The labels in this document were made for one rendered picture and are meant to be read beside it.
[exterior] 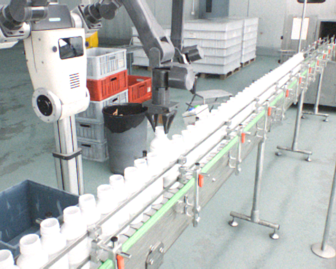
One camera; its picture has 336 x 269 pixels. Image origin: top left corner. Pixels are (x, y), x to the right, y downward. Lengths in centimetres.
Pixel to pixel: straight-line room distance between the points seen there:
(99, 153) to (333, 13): 374
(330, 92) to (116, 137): 355
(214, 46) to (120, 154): 485
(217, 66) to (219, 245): 563
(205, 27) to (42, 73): 647
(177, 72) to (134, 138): 233
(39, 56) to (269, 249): 194
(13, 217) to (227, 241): 161
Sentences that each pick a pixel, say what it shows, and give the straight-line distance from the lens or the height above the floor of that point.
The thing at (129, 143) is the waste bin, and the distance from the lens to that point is 335.
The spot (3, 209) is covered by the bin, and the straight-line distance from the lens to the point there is 150.
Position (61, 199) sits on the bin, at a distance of 142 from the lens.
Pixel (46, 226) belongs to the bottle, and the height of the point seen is 115.
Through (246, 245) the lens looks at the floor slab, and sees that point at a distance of 269.
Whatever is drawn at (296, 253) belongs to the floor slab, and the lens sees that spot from 272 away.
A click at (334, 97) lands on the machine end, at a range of 585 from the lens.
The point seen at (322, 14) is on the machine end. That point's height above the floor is 140.
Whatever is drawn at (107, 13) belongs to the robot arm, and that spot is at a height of 156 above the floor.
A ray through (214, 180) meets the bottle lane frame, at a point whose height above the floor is 91.
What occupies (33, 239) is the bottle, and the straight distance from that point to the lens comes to 82.
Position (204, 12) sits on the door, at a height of 123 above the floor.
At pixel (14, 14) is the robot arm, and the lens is 138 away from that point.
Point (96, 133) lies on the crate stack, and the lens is 375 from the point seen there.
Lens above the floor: 162
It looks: 20 degrees down
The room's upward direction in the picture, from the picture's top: straight up
